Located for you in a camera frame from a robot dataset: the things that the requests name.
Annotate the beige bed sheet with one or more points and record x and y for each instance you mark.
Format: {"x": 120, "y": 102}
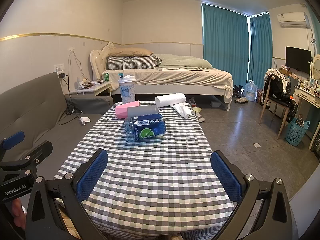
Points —
{"x": 190, "y": 78}

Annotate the oval mirror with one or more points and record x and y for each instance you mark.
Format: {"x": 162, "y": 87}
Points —
{"x": 316, "y": 66}

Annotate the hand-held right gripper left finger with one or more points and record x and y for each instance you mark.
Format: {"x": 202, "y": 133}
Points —
{"x": 92, "y": 175}

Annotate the bed with beige bedding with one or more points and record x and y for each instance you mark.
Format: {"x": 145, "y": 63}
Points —
{"x": 98, "y": 60}

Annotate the green can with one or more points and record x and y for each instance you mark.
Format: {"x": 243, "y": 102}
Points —
{"x": 106, "y": 77}

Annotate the person's left hand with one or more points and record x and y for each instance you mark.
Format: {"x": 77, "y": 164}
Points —
{"x": 17, "y": 211}

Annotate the wide teal curtain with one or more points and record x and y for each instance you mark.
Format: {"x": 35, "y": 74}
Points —
{"x": 222, "y": 42}

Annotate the white wall socket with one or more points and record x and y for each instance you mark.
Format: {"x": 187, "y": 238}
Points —
{"x": 59, "y": 67}

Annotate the black jacket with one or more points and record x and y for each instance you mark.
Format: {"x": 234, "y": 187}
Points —
{"x": 278, "y": 87}

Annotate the white air conditioner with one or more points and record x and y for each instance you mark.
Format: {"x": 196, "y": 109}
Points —
{"x": 292, "y": 19}

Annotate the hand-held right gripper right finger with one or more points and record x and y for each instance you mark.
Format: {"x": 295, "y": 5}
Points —
{"x": 225, "y": 177}

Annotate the pink box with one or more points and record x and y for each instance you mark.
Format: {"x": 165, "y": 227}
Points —
{"x": 122, "y": 110}

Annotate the grey box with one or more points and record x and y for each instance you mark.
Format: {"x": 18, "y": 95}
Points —
{"x": 142, "y": 110}

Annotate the pale sneakers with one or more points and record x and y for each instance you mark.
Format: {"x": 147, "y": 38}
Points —
{"x": 242, "y": 100}

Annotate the white lidded drink cup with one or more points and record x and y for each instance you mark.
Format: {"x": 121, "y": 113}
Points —
{"x": 127, "y": 90}

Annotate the black television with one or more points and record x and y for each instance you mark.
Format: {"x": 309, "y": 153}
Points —
{"x": 298, "y": 59}

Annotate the narrow teal curtain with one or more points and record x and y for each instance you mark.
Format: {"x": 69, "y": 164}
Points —
{"x": 260, "y": 50}

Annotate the blue laundry basket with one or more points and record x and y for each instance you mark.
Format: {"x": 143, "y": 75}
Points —
{"x": 296, "y": 132}

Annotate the grey sofa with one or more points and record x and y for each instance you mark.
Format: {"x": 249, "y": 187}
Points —
{"x": 32, "y": 105}

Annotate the white crumpled cloth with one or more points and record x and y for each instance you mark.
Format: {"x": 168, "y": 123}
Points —
{"x": 183, "y": 110}

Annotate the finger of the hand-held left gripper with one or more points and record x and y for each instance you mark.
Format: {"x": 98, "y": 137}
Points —
{"x": 37, "y": 151}
{"x": 13, "y": 137}

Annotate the checkered tablecloth table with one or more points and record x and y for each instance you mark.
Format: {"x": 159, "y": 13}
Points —
{"x": 155, "y": 170}

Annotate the wooden chair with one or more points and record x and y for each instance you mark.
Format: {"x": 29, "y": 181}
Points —
{"x": 268, "y": 102}

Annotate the pale slippers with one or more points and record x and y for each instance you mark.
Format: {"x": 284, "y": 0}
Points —
{"x": 199, "y": 116}

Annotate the black boots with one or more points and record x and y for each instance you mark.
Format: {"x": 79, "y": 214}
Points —
{"x": 238, "y": 90}

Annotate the beige pillow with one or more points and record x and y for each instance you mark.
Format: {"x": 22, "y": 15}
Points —
{"x": 130, "y": 52}

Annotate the large clear water jug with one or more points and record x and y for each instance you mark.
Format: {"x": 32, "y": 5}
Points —
{"x": 250, "y": 91}

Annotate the crumpled white tissue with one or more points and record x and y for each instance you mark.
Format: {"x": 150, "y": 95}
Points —
{"x": 85, "y": 120}

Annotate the white paper towel roll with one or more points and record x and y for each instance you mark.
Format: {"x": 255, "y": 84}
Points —
{"x": 170, "y": 99}

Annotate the pale green quilt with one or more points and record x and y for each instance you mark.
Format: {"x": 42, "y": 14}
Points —
{"x": 185, "y": 62}

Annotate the white nightstand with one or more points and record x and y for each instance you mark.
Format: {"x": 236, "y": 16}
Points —
{"x": 100, "y": 88}

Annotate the white dressing table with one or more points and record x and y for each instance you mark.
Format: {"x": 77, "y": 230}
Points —
{"x": 306, "y": 97}

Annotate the white paper scrap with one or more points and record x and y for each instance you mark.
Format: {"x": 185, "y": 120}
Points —
{"x": 256, "y": 145}

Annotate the dark checked quilt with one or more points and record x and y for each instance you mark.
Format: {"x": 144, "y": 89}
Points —
{"x": 132, "y": 63}

